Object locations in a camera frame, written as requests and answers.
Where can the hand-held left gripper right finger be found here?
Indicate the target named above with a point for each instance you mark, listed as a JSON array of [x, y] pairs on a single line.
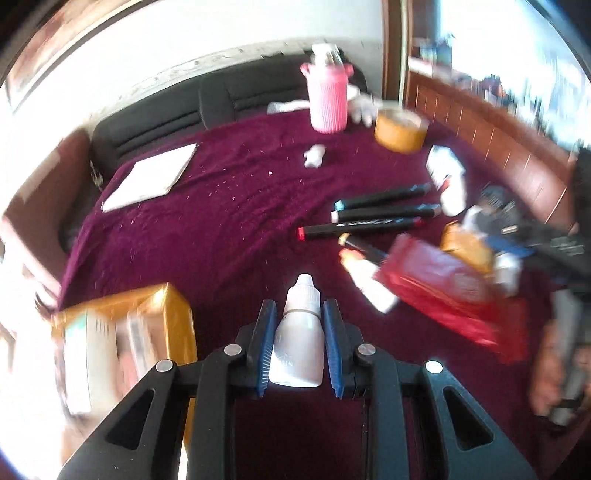
[[333, 350]]

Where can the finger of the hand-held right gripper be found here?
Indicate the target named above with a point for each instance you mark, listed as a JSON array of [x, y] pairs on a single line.
[[510, 243]]

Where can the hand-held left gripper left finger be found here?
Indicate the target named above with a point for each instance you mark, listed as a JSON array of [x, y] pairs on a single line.
[[265, 350]]

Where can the white dropper bottle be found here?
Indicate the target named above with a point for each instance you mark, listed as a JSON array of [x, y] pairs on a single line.
[[298, 341]]

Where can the white bottle orange cap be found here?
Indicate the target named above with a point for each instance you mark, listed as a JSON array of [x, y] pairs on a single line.
[[374, 286]]

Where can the red foil packet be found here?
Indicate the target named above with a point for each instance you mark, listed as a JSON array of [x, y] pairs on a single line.
[[438, 281]]

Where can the yellow cardboard box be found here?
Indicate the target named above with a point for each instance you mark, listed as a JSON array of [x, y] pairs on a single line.
[[175, 323]]

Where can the long white blue box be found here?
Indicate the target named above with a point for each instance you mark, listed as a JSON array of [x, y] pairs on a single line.
[[445, 173]]

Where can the black marker orange cap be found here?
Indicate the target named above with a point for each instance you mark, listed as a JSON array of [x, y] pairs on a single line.
[[364, 249]]

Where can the black marker red cap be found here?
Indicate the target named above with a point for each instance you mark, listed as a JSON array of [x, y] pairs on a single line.
[[360, 227]]

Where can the black marker teal cap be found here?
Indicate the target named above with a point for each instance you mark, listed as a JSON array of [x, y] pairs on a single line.
[[383, 196]]

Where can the person's right hand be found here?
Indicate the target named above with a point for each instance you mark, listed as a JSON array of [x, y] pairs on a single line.
[[545, 369]]

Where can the small white packet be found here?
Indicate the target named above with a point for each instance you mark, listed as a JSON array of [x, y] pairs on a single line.
[[508, 272]]

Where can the gold foil packet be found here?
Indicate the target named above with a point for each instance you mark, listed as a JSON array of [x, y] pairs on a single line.
[[466, 247]]

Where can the brown packing tape roll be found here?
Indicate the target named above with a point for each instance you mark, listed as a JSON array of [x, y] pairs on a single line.
[[399, 131]]

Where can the row of blurred clutter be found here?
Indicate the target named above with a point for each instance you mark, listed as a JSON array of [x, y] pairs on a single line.
[[489, 78]]

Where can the green white medicine box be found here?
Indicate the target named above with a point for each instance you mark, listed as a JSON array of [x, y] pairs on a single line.
[[90, 350]]

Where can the small white cap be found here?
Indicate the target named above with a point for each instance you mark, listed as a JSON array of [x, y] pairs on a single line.
[[314, 156]]

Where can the white paper sheet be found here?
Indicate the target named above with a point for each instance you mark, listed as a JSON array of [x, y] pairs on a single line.
[[147, 177]]

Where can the pink sleeved bottle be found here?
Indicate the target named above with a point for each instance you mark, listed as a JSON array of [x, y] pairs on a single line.
[[328, 99]]

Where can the black sofa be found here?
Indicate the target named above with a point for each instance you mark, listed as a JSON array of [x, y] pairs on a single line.
[[231, 99]]

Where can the brown armchair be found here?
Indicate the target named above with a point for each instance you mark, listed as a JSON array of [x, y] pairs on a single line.
[[41, 184]]

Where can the wooden door frame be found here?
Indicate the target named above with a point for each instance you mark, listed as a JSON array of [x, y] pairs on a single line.
[[395, 46]]

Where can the wall picture frame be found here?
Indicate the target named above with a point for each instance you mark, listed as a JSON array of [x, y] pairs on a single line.
[[69, 37]]

